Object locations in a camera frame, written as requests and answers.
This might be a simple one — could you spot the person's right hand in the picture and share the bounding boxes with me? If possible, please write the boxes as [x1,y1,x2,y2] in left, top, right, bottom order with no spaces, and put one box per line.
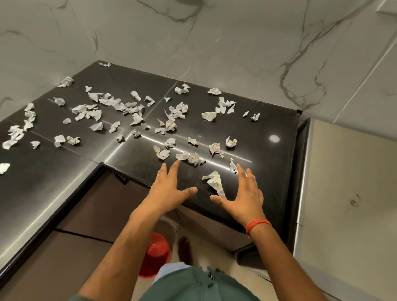
[210,163,268,229]

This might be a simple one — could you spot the person's left hand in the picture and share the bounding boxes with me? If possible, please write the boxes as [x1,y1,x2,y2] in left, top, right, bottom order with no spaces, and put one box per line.
[140,160,199,218]

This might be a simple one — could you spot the white paper scraps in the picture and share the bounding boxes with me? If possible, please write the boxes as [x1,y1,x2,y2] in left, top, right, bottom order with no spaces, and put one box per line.
[0,62,261,199]

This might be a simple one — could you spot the silver dishwasher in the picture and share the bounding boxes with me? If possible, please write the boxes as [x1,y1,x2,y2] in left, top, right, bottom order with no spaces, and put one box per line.
[293,117,397,301]

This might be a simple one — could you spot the person's right forearm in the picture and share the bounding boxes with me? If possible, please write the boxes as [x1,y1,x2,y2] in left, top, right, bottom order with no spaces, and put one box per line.
[249,225,326,301]

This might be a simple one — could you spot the person's left forearm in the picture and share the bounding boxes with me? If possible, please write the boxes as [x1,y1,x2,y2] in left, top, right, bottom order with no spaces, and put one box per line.
[77,208,174,301]

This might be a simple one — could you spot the orange thread wristband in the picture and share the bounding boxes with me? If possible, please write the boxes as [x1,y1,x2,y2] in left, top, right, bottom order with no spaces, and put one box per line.
[245,219,272,237]

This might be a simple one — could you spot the red plastic bucket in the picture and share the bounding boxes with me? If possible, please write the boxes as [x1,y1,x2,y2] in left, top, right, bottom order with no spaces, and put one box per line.
[139,232,172,279]

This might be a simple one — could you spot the green shirt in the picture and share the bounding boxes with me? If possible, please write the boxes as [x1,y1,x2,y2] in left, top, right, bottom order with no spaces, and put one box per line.
[69,266,261,301]

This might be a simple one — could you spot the white power cable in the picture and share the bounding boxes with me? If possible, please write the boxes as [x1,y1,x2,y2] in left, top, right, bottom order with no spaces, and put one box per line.
[333,38,397,116]

